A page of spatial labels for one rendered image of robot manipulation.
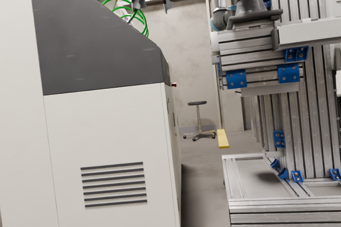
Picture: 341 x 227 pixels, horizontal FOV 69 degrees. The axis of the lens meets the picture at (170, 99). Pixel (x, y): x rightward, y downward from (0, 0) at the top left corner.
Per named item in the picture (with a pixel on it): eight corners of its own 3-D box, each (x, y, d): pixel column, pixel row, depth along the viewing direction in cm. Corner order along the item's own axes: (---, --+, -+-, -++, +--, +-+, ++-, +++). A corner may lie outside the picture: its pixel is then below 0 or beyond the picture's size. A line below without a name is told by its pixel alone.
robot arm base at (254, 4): (264, 21, 122) (262, 1, 122) (272, 12, 107) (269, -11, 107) (233, 26, 125) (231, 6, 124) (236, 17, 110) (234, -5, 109)
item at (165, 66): (164, 82, 118) (161, 49, 118) (155, 83, 119) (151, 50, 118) (170, 85, 180) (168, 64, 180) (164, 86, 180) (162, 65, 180)
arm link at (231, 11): (239, 22, 156) (237, 0, 156) (223, 28, 167) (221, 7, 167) (251, 23, 163) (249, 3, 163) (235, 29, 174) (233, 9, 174)
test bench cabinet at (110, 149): (182, 249, 116) (164, 82, 114) (62, 259, 119) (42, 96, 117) (182, 190, 186) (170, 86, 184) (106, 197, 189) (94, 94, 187)
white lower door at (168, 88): (181, 225, 118) (165, 83, 117) (176, 225, 118) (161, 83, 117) (181, 178, 183) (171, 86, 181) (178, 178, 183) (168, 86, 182)
